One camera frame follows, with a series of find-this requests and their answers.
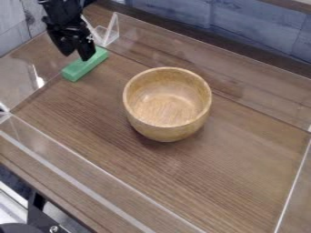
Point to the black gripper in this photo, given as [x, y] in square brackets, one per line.
[67, 28]

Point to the green rectangular stick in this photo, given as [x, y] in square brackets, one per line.
[79, 67]

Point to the wooden bowl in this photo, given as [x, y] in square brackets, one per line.
[167, 102]

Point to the clear acrylic enclosure wall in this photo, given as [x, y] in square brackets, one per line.
[102, 201]

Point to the black table frame leg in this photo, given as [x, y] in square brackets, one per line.
[47, 217]

